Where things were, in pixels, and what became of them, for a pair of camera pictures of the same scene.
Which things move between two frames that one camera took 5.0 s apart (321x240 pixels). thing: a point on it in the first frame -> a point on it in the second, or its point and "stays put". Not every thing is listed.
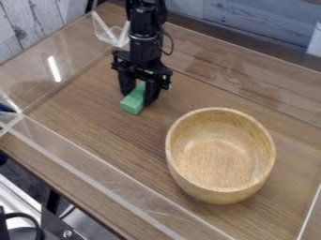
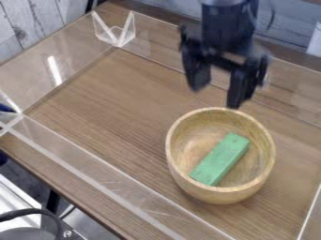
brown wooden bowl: [220, 154] stays put
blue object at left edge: [7, 108] stays put
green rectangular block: [133, 102] -> [217, 161]
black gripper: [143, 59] -> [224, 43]
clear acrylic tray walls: [217, 164] stays put
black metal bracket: [56, 228] stays put
